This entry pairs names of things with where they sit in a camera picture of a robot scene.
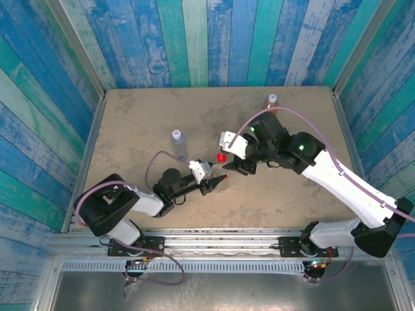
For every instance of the red bottle cap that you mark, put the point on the red bottle cap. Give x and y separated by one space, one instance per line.
221 157

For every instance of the clear plastic bottle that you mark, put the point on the clear plastic bottle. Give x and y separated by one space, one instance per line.
180 149

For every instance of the amber tea bottle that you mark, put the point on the amber tea bottle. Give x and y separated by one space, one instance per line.
268 105

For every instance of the white cap blue print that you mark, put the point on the white cap blue print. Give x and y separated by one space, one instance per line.
272 98

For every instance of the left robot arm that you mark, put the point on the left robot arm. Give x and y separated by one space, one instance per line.
146 202

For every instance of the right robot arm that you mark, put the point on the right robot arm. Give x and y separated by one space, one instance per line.
350 188

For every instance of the controller board with LEDs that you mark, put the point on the controller board with LEDs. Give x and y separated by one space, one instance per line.
316 265
137 263

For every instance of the steel sheet panel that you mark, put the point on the steel sheet panel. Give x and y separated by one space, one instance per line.
227 291

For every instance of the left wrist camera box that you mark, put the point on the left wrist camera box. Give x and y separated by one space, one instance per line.
201 171

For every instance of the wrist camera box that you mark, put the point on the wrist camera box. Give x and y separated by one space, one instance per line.
201 171
235 144

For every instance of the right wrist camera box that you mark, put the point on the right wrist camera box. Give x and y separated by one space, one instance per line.
235 144

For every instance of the aluminium rail frame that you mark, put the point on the aluminium rail frame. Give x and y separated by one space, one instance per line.
220 243

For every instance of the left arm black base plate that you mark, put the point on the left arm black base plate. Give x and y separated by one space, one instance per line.
155 247

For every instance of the aluminium table side rail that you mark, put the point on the aluminium table side rail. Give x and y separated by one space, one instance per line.
87 152
347 129

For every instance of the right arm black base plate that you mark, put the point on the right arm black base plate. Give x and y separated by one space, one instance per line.
288 247

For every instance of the aluminium corner post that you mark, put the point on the aluminium corner post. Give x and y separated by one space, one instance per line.
363 48
81 52

